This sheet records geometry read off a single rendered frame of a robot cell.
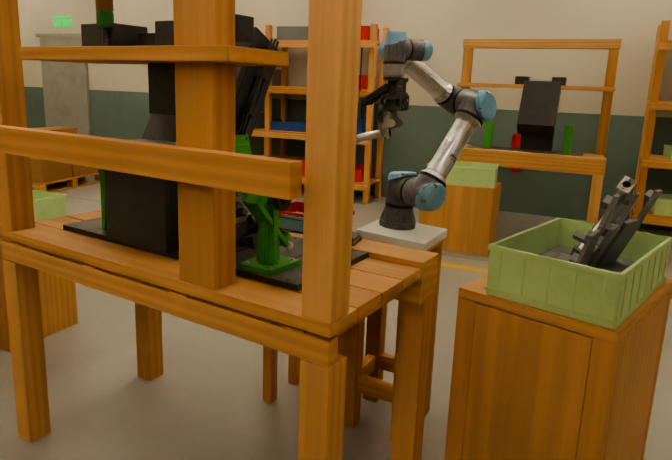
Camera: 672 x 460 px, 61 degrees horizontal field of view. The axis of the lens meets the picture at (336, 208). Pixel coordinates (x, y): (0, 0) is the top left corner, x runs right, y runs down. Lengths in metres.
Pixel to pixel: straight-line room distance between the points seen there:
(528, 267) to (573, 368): 0.33
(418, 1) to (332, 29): 6.32
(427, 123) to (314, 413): 6.19
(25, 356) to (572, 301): 2.02
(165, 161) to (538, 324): 1.23
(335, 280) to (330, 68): 0.50
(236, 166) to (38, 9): 10.27
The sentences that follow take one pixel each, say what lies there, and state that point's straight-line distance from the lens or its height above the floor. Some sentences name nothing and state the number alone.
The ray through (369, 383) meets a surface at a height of 0.23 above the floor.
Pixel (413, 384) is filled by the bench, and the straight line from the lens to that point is 2.10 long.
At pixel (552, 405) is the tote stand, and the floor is 0.49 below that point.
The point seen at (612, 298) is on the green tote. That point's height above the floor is 0.88.
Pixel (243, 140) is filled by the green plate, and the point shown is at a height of 1.25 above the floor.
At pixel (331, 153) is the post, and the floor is 1.30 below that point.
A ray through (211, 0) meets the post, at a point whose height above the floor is 1.65.
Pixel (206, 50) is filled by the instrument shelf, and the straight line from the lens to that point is 1.49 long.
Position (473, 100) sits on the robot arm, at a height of 1.42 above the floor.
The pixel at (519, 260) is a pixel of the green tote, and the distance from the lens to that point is 1.91.
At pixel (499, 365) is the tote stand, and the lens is 2.04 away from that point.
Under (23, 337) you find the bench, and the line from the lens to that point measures 2.56.
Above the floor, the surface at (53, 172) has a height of 0.26.
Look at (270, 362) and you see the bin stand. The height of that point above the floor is 0.21.
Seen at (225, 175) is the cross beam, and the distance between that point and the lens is 1.46.
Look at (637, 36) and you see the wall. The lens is 7.25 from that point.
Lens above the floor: 1.45
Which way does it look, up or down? 12 degrees down
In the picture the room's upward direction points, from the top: 2 degrees clockwise
